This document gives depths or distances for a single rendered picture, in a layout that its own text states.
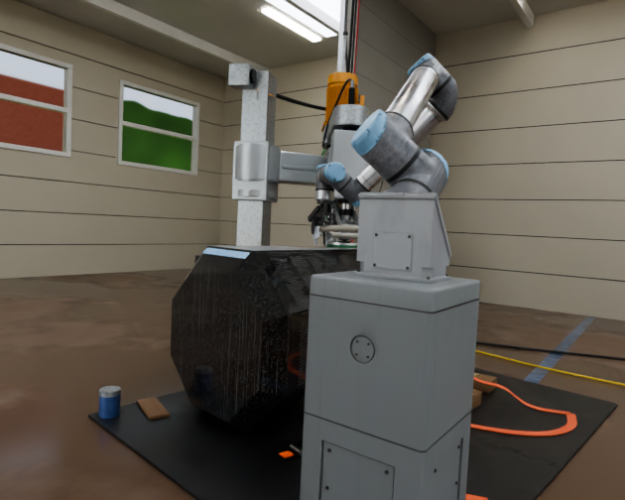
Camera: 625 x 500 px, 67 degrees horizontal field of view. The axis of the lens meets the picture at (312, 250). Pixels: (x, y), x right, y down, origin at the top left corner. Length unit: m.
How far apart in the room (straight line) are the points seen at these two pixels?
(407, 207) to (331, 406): 0.62
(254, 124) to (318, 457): 2.45
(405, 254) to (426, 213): 0.13
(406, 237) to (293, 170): 2.16
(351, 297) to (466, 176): 6.22
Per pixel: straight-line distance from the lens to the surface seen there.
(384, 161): 1.54
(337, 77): 3.76
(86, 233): 8.70
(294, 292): 2.14
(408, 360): 1.31
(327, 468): 1.56
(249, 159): 3.34
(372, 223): 1.47
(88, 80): 8.95
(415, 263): 1.41
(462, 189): 7.49
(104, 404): 2.61
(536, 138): 7.33
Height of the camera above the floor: 1.00
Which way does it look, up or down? 3 degrees down
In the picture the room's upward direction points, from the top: 3 degrees clockwise
